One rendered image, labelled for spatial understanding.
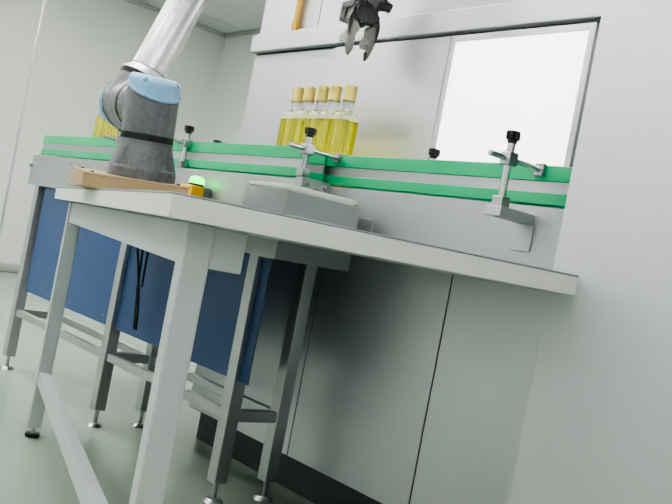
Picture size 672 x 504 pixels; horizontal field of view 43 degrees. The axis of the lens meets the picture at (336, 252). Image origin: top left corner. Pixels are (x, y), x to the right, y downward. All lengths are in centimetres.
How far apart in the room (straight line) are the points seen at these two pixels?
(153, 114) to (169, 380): 82
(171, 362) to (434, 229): 86
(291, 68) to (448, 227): 111
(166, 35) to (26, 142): 613
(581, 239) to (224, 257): 61
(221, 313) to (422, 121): 76
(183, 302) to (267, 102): 174
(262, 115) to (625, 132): 164
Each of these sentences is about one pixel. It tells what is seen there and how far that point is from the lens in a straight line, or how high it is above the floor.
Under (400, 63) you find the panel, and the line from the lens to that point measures 240.
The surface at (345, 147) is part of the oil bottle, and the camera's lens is 228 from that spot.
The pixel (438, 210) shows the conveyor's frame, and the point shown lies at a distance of 192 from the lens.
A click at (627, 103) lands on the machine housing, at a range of 150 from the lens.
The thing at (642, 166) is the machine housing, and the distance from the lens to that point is 145.
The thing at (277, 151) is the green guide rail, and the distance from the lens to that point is 228.
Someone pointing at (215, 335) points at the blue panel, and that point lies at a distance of 239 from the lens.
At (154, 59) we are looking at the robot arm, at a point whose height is 107.
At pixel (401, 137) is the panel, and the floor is 105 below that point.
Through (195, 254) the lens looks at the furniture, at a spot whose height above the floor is 67.
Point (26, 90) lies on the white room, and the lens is 817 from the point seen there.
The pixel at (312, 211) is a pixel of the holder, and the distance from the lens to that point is 193.
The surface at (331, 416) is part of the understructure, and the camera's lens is 242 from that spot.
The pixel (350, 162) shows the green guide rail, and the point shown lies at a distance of 219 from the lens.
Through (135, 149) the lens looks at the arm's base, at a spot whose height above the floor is 85.
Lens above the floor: 71
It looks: level
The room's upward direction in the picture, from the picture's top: 11 degrees clockwise
